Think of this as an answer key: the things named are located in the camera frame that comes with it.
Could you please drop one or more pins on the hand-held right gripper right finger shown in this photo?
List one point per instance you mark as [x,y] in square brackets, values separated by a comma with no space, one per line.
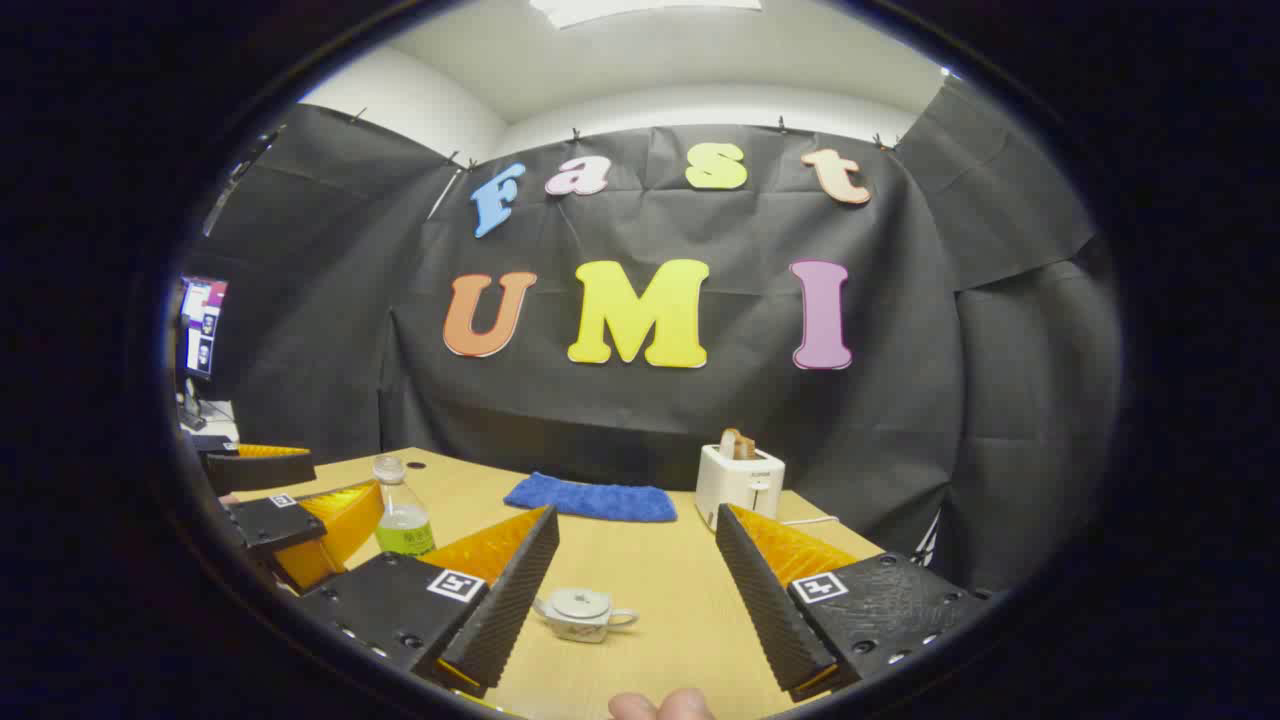
[765,600]

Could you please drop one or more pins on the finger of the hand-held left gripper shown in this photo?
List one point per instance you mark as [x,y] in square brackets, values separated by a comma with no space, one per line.
[260,472]
[285,522]

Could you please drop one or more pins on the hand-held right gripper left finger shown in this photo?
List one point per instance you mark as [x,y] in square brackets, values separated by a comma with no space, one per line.
[505,600]

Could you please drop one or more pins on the white teacup lid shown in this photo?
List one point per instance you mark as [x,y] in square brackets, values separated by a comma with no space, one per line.
[580,603]

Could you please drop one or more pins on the white ceramic teacup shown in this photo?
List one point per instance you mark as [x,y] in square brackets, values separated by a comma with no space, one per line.
[585,630]

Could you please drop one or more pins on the green label water bottle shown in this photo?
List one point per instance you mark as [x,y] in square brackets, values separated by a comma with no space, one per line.
[405,530]

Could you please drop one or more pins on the white desk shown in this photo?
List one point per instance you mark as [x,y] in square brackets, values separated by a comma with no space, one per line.
[220,425]

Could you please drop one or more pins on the black monitor stand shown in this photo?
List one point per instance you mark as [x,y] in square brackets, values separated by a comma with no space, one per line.
[191,410]

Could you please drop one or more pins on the white toaster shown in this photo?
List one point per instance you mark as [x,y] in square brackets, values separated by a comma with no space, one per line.
[735,485]

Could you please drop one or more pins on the blue towel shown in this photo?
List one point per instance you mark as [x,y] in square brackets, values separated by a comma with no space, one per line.
[590,498]

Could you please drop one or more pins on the toast slice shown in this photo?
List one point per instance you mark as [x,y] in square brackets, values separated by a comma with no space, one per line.
[738,445]

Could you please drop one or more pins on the computer monitor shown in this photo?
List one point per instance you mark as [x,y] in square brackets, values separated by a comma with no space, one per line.
[203,325]

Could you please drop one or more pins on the white rod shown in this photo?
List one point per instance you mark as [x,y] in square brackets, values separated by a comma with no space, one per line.
[447,193]

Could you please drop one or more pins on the ceiling light panel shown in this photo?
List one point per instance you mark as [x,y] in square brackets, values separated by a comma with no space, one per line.
[640,10]

